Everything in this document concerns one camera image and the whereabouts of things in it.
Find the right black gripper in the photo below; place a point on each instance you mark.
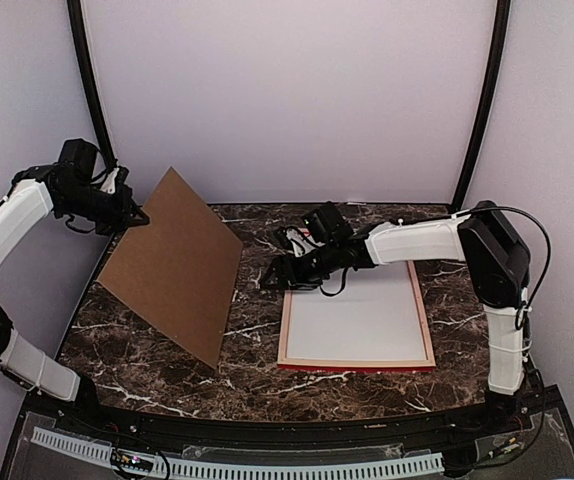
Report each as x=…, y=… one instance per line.
x=280, y=264

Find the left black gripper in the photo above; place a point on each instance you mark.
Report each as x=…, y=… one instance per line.
x=121, y=220

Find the brown backing board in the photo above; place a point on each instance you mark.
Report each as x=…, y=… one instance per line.
x=178, y=272

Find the printed photo of painting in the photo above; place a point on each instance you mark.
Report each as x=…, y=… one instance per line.
x=357, y=320

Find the wooden picture frame red edge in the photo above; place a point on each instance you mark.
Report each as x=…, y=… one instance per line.
x=357, y=362

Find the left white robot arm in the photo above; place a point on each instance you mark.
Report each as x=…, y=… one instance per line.
x=39, y=196

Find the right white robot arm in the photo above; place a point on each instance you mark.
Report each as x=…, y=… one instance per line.
x=495, y=256

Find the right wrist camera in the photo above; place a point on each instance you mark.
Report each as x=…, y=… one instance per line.
x=298, y=241

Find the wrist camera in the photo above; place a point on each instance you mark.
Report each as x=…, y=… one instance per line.
x=114, y=180
x=298, y=241

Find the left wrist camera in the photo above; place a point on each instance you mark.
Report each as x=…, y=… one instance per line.
x=114, y=180

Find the black front table rail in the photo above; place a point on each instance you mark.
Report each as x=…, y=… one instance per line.
x=442, y=430

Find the left black corner post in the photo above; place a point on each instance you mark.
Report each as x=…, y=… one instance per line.
x=88, y=80

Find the black corner post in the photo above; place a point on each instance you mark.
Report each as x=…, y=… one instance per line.
x=484, y=108
x=88, y=80

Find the grey slotted cable duct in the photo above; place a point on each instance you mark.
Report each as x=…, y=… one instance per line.
x=132, y=464

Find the right black corner post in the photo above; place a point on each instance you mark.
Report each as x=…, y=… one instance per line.
x=484, y=108

